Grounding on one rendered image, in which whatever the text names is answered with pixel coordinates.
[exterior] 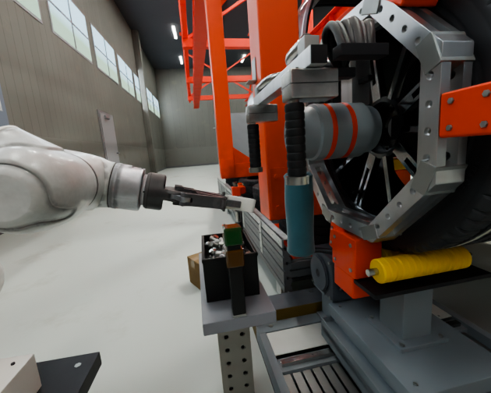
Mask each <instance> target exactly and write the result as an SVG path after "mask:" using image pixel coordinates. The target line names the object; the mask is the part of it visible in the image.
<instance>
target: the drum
mask: <svg viewBox="0 0 491 393"><path fill-rule="evenodd" d="M304 112H305V118H304V120H305V125H306V126H305V130H306V134H305V137H306V143H305V145H306V159H309V160H310V161H317V160H327V159H336V158H353V157H358V156H361V155H362V154H364V153H365V152H369V151H371V150H372V149H374V148H375V147H376V145H377V144H378V143H379V141H380V137H381V134H382V119H381V117H380V113H379V112H378V111H377V110H376V109H375V108H374V107H372V106H369V105H365V104H363V103H362V102H359V103H351V102H341V103H327V104H326V103H323V104H310V105H308V106H307V107H305V110H304Z"/></svg>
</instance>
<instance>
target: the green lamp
mask: <svg viewBox="0 0 491 393"><path fill-rule="evenodd" d="M222 235H223V241H224V245H225V246H237V245H242V244H243V239H242V227H241V226H240V224H239V223H235V224H229V225H222Z"/></svg>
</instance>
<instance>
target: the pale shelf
mask: <svg viewBox="0 0 491 393"><path fill-rule="evenodd" d="M199 262H200V292H201V307H202V322H203V335H204V336H208V335H215V334H219V333H223V332H227V331H234V330H238V329H243V328H250V327H254V326H258V325H262V324H269V323H273V322H277V314H276V310H275V309H274V306H273V304H272V302H271V301H270V298H269V296H268V295H267V293H266V291H265V289H264V287H263V285H262V283H261V281H260V280H259V284H260V294H259V295H254V296H245V308H246V312H247V316H245V317H237V318H233V316H232V312H231V299H226V300H221V301H216V302H211V303H208V302H207V295H206V289H205V281H204V274H203V264H202V253H199Z"/></svg>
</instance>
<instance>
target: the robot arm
mask: <svg viewBox="0 0 491 393"><path fill-rule="evenodd" d="M166 179H167V176H166V175H163V174H158V173H153V172H150V173H148V175H146V169H145V168H136V167H135V166H134V167H133V166H132V165H124V164H123V163H115V162H112V161H108V160H106V159H104V158H101V157H98V156H95V155H92V154H87V153H83V152H79V151H74V150H63V148H61V147H59V146H57V145H54V144H53V143H49V142H48V141H46V140H43V139H41V138H39V137H37V136H35V135H32V134H30V133H28V132H26V131H24V130H22V129H20V128H18V127H17V126H0V233H6V234H30V233H35V232H42V231H45V230H48V229H51V228H54V227H57V226H59V225H62V224H64V223H66V222H67V221H70V220H72V219H74V218H75V217H76V216H78V215H79V214H81V213H82V212H83V211H92V210H94V209H95V208H99V207H110V208H112V209H116V208H117V209H123V210H130V211H138V210H139V209H140V206H141V205H143V207H144V208H145V209H151V210H158V211H159V210H161V208H162V204H163V200H166V201H170V202H172V204H173V205H178V206H181V207H205V208H214V209H221V210H222V211H225V209H229V210H235V211H246V212H252V213H253V212H254V208H255V204H256V200H254V199H250V198H245V197H240V196H230V195H225V192H222V194H220V193H212V192H207V191H202V190H197V189H193V188H189V187H184V186H182V185H177V184H175V187H173V186H165V185H166ZM4 282H5V271H4V268H3V266H2V264H1V262H0V291H1V290H2V287H3V285H4Z"/></svg>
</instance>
